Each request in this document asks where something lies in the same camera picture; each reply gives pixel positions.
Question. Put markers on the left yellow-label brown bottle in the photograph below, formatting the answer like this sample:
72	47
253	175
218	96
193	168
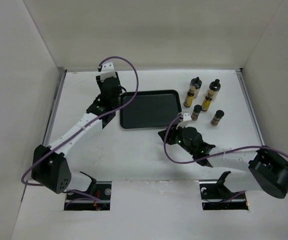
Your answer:
189	97

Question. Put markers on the yellow-label brown bottle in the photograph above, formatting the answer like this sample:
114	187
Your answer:
189	97
207	101

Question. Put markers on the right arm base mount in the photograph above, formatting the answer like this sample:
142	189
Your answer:
215	196

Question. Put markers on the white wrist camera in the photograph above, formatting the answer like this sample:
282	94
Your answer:
185	119
106	70

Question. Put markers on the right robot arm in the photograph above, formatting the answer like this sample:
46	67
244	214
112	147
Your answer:
262	167

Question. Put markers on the right yellow-label brown bottle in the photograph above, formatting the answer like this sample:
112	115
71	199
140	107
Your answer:
207	101

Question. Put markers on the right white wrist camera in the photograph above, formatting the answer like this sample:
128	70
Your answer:
185	119

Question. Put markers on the left black-cap grinder bottle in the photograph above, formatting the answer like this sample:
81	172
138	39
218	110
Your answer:
197	83

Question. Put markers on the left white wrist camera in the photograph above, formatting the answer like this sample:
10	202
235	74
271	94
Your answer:
106	70

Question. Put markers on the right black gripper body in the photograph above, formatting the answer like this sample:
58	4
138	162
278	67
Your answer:
179	137

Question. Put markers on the right black-cap grinder bottle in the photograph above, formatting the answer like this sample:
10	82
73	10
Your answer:
215	86

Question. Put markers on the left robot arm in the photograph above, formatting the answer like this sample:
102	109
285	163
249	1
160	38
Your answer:
51	163

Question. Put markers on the black plastic tray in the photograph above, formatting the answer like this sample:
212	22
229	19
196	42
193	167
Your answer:
149	109

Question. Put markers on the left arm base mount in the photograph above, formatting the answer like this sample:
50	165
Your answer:
97	197

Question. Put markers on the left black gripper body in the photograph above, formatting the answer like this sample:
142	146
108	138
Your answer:
99	82

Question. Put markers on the small spice jar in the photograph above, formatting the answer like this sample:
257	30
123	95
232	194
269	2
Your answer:
217	117
196	112

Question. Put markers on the black-cap grinder bottle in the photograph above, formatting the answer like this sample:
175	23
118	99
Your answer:
215	86
197	83

